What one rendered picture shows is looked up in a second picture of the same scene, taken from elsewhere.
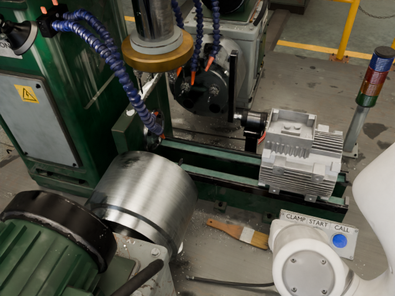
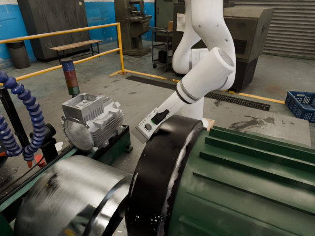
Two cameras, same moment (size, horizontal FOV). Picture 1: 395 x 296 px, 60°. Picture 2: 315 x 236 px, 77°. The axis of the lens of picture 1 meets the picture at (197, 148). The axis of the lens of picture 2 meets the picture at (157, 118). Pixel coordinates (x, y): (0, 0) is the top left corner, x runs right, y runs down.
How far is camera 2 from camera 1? 0.58 m
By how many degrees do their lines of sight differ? 64
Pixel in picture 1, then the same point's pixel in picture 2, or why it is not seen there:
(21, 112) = not seen: outside the picture
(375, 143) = not seen: hidden behind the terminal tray
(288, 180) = (108, 128)
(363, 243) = not seen: hidden behind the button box
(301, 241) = (214, 49)
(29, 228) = (205, 140)
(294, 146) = (96, 108)
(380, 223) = (220, 21)
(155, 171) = (79, 164)
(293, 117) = (74, 101)
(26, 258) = (240, 141)
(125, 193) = (95, 185)
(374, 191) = (212, 11)
